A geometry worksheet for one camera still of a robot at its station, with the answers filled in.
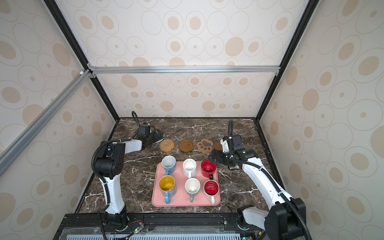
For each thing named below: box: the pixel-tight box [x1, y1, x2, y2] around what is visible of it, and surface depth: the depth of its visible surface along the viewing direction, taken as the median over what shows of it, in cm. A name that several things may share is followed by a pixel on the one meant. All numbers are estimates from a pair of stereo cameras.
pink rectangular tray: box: [151, 161, 221, 207], surface depth 85 cm
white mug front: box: [184, 177, 201, 203], surface depth 79 cm
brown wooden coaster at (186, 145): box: [179, 139, 195, 153], surface depth 105 cm
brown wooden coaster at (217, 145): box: [214, 140, 223, 151], surface depth 107 cm
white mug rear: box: [182, 158, 197, 178], surface depth 87 cm
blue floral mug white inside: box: [161, 155, 177, 176], surface depth 87 cm
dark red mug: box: [201, 158, 217, 178], surface depth 89 cm
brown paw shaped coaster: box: [196, 138, 214, 154], surface depth 105 cm
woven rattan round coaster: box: [159, 139, 175, 153], surface depth 105 cm
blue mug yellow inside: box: [158, 175, 176, 205], surface depth 79 cm
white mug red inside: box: [203, 179, 220, 205], surface depth 79 cm
